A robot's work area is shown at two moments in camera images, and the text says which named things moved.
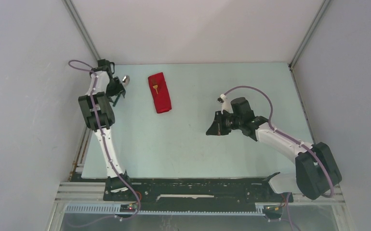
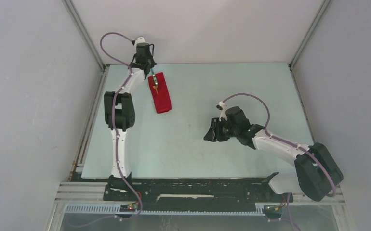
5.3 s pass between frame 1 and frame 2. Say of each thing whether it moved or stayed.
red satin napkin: stayed
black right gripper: moved
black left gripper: moved
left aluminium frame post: stayed
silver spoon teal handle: moved
